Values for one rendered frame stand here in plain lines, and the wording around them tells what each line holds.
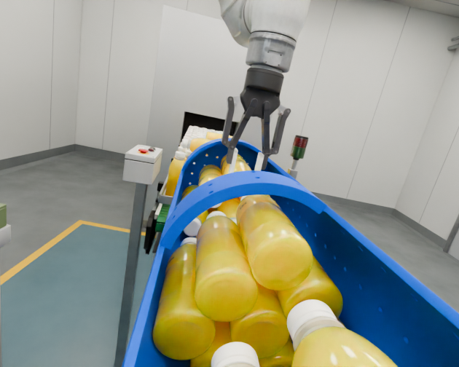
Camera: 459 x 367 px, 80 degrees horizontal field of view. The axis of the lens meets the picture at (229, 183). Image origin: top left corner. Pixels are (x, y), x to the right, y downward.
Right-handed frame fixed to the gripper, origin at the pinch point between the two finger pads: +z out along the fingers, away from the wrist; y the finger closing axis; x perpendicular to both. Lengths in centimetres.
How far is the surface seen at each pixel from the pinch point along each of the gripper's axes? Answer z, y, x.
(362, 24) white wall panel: -173, 219, 414
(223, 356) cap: 6.1, -6.6, -41.5
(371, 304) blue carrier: 7.4, 13.1, -31.7
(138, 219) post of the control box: 38, -29, 44
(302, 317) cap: 1.7, -1.3, -41.5
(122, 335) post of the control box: 95, -30, 43
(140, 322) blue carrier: 6.2, -13.5, -38.6
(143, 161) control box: 11.7, -27.9, 36.7
